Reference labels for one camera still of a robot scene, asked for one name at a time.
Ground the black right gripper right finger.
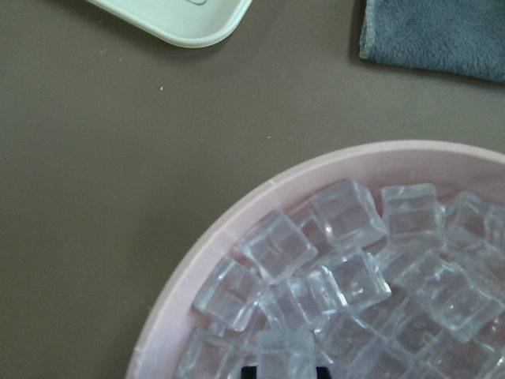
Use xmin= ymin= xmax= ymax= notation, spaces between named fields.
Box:
xmin=316 ymin=366 xmax=332 ymax=379

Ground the pink bowl of ice cubes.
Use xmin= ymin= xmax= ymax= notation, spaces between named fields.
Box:
xmin=127 ymin=141 xmax=504 ymax=378

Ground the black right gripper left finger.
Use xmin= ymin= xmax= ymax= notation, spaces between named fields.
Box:
xmin=241 ymin=366 xmax=257 ymax=379

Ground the cream rabbit serving tray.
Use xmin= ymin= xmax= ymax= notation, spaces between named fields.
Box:
xmin=90 ymin=0 xmax=252 ymax=48

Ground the clear ice cube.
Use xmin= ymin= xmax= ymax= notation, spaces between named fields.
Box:
xmin=256 ymin=330 xmax=317 ymax=378

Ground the grey folded cloth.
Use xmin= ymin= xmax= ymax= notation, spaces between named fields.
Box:
xmin=359 ymin=1 xmax=504 ymax=83

